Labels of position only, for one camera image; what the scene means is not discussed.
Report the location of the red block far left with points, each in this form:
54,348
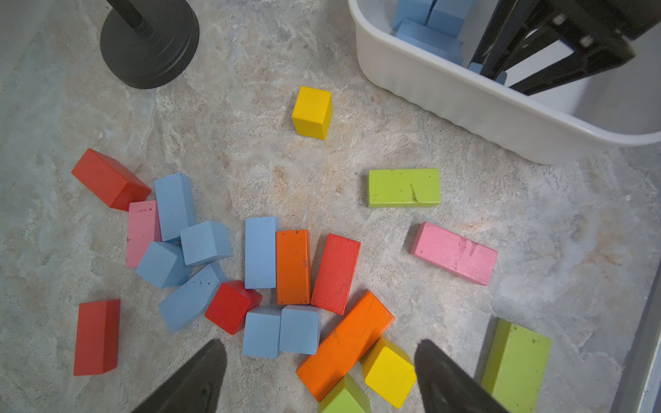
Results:
97,342

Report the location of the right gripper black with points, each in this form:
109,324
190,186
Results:
598,33

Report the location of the blue cube pile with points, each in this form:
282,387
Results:
205,243
262,332

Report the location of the green block by pink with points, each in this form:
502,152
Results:
408,188

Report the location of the pink block lower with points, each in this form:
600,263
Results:
454,253

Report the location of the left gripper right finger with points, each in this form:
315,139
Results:
446,387

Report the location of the orange block short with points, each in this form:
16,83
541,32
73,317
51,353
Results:
293,268

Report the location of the white plastic tray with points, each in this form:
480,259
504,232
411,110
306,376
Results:
618,108

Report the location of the blue cube beside orange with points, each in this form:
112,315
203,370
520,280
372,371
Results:
300,329

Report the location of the blue block pile left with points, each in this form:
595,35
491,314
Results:
192,299

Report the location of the blue block pile top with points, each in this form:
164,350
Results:
175,204

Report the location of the green block front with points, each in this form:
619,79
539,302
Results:
516,366

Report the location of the red cube in pile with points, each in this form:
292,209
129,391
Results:
230,305

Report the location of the blue block isolated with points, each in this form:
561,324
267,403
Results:
163,265

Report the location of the black microphone stand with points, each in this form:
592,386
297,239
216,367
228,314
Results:
147,44

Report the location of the pink block in pile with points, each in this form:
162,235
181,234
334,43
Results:
143,228

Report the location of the red block lower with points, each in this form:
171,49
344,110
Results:
336,274

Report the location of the yellow cube near tray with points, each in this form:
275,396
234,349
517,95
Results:
313,112

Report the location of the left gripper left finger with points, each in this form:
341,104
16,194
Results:
195,387

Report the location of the green cube small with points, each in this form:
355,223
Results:
345,397

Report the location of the red block far upright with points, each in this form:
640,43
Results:
109,180

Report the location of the orange block long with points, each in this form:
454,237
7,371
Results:
358,331

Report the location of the blue block above orange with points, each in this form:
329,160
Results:
260,252

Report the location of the yellow cube lower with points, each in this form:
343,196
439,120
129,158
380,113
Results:
389,371

